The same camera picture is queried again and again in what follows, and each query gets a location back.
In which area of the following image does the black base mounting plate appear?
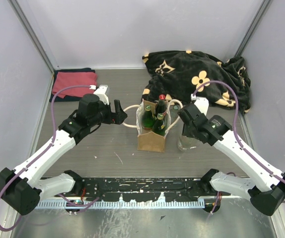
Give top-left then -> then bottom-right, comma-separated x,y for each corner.
54,176 -> 232,203

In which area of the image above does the green bottle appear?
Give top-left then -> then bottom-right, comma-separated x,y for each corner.
142,105 -> 154,130
152,113 -> 166,136

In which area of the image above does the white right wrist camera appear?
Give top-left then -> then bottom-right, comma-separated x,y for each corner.
191,94 -> 209,115

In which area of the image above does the black floral blanket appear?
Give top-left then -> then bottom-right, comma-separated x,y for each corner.
142,51 -> 251,113

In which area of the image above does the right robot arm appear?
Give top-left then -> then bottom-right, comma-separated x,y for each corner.
178,104 -> 285,216

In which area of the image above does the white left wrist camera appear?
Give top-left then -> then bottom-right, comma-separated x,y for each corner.
90,85 -> 109,105

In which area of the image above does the red folded cloth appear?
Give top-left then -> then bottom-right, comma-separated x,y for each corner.
52,71 -> 98,100

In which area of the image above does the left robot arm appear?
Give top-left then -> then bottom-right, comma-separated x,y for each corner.
0,94 -> 127,216

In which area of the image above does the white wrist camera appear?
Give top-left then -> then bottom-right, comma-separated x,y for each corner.
90,85 -> 109,105
191,94 -> 209,115

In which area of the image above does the clear bottle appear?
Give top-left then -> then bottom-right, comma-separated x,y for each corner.
170,105 -> 181,124
177,124 -> 200,151

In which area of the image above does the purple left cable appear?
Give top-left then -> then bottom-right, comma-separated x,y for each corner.
0,84 -> 101,232

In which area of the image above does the white cable duct strip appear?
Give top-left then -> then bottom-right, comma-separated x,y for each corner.
36,199 -> 205,209

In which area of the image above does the brown canvas bag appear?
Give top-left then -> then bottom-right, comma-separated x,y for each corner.
123,99 -> 183,152

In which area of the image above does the dark blue folded cloth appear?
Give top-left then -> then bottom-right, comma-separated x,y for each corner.
49,68 -> 96,103

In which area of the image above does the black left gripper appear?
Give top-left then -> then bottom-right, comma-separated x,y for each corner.
89,99 -> 128,127

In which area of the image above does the cola glass bottle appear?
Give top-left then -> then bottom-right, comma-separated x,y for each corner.
155,94 -> 167,117

